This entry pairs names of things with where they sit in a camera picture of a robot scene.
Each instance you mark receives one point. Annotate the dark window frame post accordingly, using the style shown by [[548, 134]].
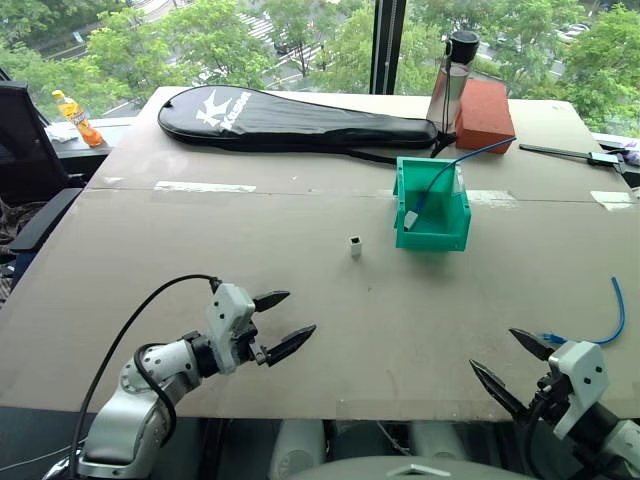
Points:
[[387, 45]]

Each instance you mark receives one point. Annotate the purple object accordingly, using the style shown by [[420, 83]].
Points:
[[632, 152]]

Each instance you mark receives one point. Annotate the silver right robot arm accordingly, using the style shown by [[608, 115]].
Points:
[[620, 445]]

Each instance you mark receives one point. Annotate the black stick with small device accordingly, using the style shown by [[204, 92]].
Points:
[[600, 159]]

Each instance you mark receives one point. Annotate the small white adapter block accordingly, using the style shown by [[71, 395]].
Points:
[[355, 247]]

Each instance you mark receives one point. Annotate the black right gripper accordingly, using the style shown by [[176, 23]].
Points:
[[547, 405]]

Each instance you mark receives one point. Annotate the black office chair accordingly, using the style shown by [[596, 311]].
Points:
[[25, 150]]

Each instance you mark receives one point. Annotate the black racket bag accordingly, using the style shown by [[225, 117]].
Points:
[[300, 120]]

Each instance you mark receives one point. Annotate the green plastic bin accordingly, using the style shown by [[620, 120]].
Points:
[[435, 241]]

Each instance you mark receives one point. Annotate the red-brown brick block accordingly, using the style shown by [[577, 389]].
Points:
[[485, 120]]

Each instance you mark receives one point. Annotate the long clear tape strip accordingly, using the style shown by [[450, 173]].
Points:
[[205, 187]]

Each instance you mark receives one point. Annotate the orange drink bottle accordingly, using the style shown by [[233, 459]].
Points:
[[80, 120]]

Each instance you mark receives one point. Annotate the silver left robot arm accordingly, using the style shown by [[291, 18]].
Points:
[[125, 425]]

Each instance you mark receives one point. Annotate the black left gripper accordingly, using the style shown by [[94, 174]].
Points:
[[254, 347]]

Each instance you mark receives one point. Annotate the grey rounded robot shape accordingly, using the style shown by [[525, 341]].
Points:
[[437, 440], [297, 450]]

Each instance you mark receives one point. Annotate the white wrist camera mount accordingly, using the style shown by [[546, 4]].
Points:
[[227, 310], [582, 370]]

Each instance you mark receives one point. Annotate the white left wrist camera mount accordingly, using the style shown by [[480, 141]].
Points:
[[227, 310]]

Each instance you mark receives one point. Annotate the grey robot torso top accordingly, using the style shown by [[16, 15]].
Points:
[[410, 470]]

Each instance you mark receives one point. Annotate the white crumpled tissue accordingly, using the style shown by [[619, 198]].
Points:
[[62, 132]]

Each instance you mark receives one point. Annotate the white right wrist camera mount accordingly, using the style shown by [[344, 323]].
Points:
[[582, 370]]

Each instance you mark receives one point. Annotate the clear bottle with black cap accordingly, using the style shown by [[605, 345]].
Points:
[[445, 100]]

